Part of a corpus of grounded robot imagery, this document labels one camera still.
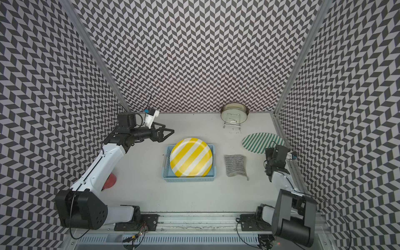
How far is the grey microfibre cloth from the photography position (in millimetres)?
882

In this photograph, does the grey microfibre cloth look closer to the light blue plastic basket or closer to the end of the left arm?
the light blue plastic basket

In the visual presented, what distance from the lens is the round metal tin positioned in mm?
1011

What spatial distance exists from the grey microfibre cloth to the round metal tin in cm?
24

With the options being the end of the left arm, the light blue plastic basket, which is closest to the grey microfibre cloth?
the light blue plastic basket
